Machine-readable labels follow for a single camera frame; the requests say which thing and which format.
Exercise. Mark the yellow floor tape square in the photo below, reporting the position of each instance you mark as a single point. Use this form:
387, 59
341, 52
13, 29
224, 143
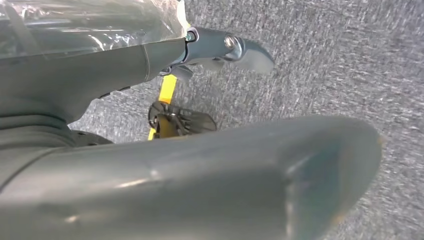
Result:
167, 87

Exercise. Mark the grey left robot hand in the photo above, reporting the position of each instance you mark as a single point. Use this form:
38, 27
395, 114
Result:
99, 66

